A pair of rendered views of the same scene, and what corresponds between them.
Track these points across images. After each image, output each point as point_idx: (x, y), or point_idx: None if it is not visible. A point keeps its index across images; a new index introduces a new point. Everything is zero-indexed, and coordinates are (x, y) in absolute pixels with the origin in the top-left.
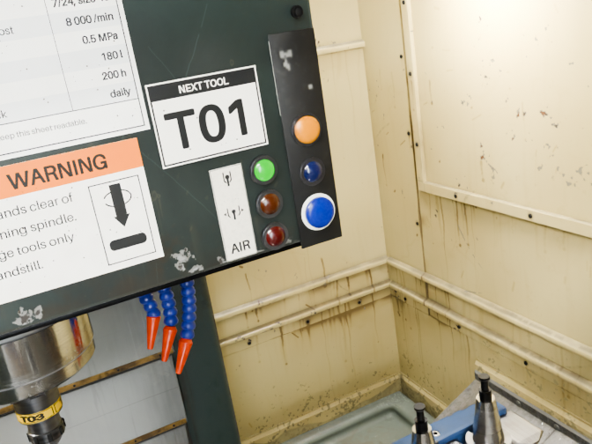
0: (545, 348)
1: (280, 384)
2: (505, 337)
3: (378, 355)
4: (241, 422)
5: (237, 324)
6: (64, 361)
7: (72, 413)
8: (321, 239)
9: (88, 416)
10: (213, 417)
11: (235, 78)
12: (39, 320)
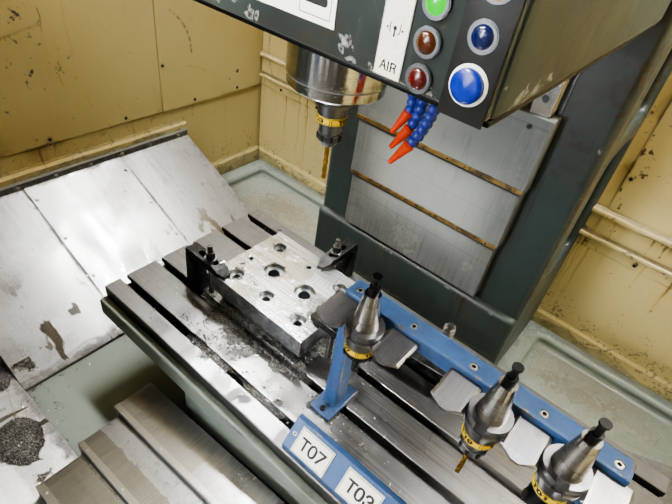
0: None
1: (630, 319)
2: None
3: None
4: (574, 310)
5: (638, 243)
6: (329, 89)
7: (436, 175)
8: (457, 115)
9: (443, 185)
10: (519, 268)
11: None
12: (255, 21)
